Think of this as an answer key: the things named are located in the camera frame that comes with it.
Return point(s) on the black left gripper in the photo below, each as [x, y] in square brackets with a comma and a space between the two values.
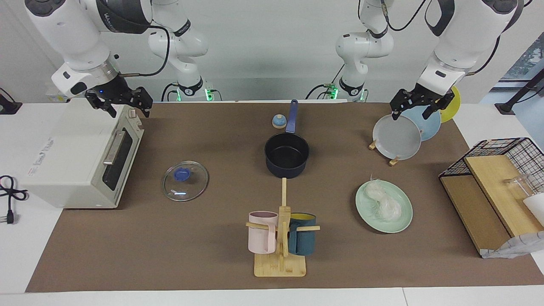
[420, 97]

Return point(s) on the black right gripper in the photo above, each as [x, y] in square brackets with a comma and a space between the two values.
[127, 95]

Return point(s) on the glass lid with blue knob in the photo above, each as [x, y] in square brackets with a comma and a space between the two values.
[182, 174]

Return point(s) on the white vermicelli bundle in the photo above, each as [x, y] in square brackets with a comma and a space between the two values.
[389, 208]

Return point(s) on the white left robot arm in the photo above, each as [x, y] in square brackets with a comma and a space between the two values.
[463, 34]

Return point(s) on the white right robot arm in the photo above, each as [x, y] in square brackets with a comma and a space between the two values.
[76, 34]

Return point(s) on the light blue plate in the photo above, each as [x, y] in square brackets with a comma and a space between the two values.
[430, 126]

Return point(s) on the grey plate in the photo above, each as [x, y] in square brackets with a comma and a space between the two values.
[397, 138]

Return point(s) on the yellow plate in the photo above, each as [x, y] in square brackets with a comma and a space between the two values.
[453, 106]

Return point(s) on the wooden plate rack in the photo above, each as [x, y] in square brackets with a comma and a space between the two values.
[394, 161]

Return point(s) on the mint green plate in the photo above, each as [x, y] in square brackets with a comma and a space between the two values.
[406, 211]

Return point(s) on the white power strip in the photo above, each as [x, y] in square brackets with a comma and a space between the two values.
[55, 98]

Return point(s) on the white toaster oven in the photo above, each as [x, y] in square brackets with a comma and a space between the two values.
[63, 148]

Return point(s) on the black stand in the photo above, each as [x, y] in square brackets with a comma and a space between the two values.
[505, 107]

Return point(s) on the wooden shelf rack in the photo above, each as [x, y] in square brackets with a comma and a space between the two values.
[488, 187]

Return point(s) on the black clamp base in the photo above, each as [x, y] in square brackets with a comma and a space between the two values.
[8, 107]

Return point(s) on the clear glass cup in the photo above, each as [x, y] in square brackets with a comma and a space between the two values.
[520, 185]

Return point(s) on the small blue wooden bell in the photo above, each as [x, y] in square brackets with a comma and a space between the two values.
[279, 122]

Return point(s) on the window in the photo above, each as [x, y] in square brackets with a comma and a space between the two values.
[531, 55]

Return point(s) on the dark blue saucepan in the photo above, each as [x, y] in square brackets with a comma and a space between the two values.
[287, 171]

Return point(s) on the brown table mat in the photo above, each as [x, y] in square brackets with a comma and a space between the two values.
[170, 246]

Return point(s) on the white cup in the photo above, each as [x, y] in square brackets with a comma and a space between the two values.
[536, 208]

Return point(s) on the teal mug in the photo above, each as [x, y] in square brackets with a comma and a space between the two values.
[302, 244]

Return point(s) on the pink mug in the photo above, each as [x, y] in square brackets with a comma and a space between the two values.
[261, 242]

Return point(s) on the wooden mug tree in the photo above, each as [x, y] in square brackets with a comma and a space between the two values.
[280, 267]

